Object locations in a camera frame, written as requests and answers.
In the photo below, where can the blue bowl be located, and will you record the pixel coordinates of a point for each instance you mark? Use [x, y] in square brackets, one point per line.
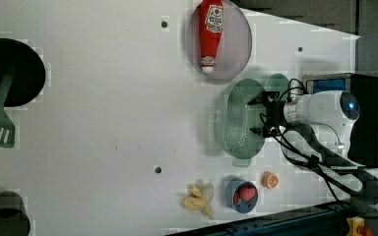
[233, 186]

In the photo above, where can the pink toy fruit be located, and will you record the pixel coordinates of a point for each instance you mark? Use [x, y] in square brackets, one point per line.
[247, 193]

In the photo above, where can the peeled toy banana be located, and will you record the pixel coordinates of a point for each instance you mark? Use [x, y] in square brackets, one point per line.
[200, 199]

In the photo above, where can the red toy strawberry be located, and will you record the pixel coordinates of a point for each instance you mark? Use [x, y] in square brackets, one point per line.
[236, 198]

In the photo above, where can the toy orange half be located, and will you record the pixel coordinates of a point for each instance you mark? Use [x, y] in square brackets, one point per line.
[270, 180]

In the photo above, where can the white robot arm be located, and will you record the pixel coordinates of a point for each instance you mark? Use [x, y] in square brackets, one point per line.
[314, 132]

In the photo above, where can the black cylinder holder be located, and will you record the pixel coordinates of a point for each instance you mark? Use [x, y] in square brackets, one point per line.
[14, 220]
[25, 67]

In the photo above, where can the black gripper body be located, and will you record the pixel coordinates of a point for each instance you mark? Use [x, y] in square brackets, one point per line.
[274, 114]

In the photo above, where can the grey round plate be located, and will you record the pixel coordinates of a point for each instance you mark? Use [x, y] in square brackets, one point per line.
[235, 44]

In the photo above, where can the green mug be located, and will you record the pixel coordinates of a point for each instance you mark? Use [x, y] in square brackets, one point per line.
[276, 85]

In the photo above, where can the green plastic strainer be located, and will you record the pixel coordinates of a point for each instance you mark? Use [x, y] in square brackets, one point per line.
[234, 118]

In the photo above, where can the red ketchup bottle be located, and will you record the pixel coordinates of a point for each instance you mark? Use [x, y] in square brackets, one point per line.
[210, 31]

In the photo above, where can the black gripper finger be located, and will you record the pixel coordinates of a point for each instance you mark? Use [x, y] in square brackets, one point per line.
[257, 100]
[258, 131]

